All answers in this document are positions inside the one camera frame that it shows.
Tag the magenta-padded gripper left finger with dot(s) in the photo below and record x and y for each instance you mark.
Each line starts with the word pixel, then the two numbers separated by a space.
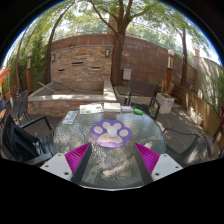
pixel 55 165

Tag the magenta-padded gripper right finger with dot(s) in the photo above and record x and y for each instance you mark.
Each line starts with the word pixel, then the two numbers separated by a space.
pixel 166 165

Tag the wooden lamp post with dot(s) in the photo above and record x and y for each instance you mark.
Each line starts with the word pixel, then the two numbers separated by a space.
pixel 169 71
pixel 29 75

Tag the wooden stick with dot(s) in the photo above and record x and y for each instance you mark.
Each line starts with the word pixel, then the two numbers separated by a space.
pixel 48 87

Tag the tree with brown trunk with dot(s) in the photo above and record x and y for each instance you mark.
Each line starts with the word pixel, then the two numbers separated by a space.
pixel 117 63

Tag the stone raised basin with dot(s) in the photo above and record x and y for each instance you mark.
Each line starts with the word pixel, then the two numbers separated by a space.
pixel 66 105

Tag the flat white box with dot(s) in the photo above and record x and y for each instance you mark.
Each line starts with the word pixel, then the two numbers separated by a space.
pixel 112 107

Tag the grey wall utility box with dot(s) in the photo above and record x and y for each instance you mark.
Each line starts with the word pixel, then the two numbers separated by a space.
pixel 127 74

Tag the white printed picture sheet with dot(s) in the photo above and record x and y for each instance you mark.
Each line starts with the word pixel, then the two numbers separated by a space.
pixel 90 109

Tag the small white and blue booklet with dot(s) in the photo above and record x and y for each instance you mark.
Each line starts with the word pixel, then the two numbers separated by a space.
pixel 127 108

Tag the orange fabric canopy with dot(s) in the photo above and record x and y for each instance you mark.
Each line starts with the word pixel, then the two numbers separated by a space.
pixel 3 76

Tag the purple paw-shaped mouse pad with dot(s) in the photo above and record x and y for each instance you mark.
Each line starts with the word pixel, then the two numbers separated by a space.
pixel 100 137

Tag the white licence plate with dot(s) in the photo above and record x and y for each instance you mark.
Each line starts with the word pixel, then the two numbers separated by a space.
pixel 70 117

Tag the white rectangular planter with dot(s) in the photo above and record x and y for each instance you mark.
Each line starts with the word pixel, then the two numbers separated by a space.
pixel 195 116
pixel 165 103

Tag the dark wooden slatted chair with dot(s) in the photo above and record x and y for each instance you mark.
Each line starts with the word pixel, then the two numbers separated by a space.
pixel 142 88

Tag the black wall lamp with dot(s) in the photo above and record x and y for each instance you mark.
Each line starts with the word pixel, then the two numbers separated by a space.
pixel 53 57
pixel 107 52

